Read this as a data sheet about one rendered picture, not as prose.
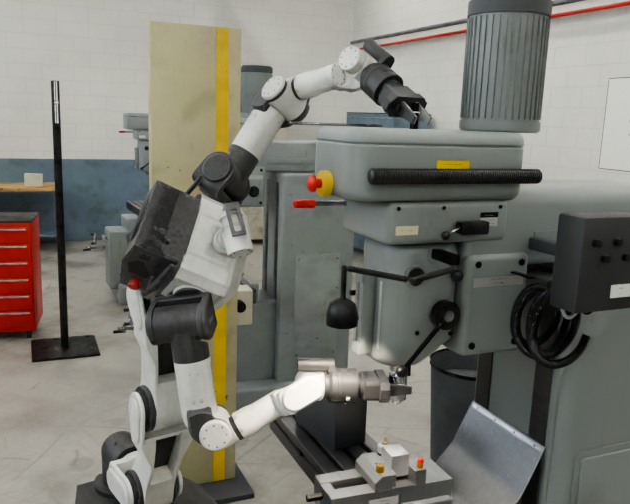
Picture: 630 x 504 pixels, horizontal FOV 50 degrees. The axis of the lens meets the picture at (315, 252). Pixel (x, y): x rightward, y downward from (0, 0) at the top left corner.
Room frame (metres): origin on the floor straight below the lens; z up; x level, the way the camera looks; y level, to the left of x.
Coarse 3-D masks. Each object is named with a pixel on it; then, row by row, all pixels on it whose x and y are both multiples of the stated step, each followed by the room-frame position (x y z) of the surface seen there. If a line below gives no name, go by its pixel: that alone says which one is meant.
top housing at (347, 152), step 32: (320, 128) 1.64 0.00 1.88; (352, 128) 1.50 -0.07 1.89; (384, 128) 1.55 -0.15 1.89; (320, 160) 1.61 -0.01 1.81; (352, 160) 1.48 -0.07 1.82; (384, 160) 1.48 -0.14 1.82; (416, 160) 1.51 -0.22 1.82; (448, 160) 1.54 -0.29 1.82; (480, 160) 1.58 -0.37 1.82; (512, 160) 1.61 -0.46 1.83; (352, 192) 1.48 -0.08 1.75; (384, 192) 1.48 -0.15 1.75; (416, 192) 1.51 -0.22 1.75; (448, 192) 1.54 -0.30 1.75; (480, 192) 1.58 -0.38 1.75; (512, 192) 1.62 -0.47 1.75
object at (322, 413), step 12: (312, 408) 2.00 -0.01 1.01; (324, 408) 1.94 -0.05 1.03; (336, 408) 1.90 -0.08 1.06; (348, 408) 1.92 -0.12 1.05; (360, 408) 1.95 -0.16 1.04; (300, 420) 2.05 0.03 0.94; (312, 420) 2.00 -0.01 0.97; (324, 420) 1.94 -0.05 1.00; (336, 420) 1.90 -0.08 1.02; (348, 420) 1.92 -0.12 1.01; (360, 420) 1.95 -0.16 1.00; (312, 432) 1.99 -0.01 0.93; (324, 432) 1.94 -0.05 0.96; (336, 432) 1.90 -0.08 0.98; (348, 432) 1.92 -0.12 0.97; (360, 432) 1.95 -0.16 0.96; (336, 444) 1.90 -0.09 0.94; (348, 444) 1.92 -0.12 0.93
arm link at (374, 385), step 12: (348, 372) 1.63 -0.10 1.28; (360, 372) 1.67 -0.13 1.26; (372, 372) 1.68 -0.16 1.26; (384, 372) 1.67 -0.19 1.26; (348, 384) 1.60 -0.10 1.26; (360, 384) 1.62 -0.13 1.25; (372, 384) 1.61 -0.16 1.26; (384, 384) 1.60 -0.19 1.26; (348, 396) 1.60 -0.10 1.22; (360, 396) 1.62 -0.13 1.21; (372, 396) 1.60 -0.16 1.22; (384, 396) 1.59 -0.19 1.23
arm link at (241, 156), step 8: (232, 144) 1.89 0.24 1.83; (232, 152) 1.87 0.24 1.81; (240, 152) 1.86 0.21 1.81; (248, 152) 1.87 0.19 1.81; (240, 160) 1.86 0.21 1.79; (248, 160) 1.87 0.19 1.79; (256, 160) 1.89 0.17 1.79; (240, 168) 1.85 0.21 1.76; (248, 168) 1.87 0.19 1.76; (240, 176) 1.85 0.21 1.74; (248, 176) 1.88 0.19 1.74; (232, 184) 1.82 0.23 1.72; (240, 184) 1.86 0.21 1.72; (224, 192) 1.84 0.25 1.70; (232, 192) 1.85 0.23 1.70; (240, 192) 1.88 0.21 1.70
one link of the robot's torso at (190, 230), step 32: (160, 192) 1.70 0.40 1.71; (160, 224) 1.66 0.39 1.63; (192, 224) 1.70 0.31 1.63; (128, 256) 1.64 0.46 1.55; (160, 256) 1.61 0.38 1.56; (192, 256) 1.65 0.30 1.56; (224, 256) 1.70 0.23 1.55; (160, 288) 1.67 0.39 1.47; (192, 288) 1.63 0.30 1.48; (224, 288) 1.66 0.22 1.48
